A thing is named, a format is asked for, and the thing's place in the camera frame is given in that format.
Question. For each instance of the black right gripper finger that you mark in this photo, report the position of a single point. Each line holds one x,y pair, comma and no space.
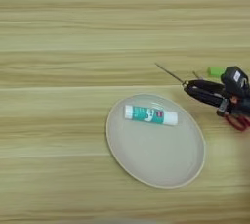
206,97
208,86

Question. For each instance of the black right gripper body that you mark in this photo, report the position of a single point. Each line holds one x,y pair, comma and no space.
239,105

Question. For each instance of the green eraser block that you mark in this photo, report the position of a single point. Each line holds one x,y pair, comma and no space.
215,72

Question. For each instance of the teal and white glue stick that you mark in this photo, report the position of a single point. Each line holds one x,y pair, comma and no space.
149,115

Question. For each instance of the white round plate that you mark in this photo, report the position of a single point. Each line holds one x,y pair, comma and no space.
156,156

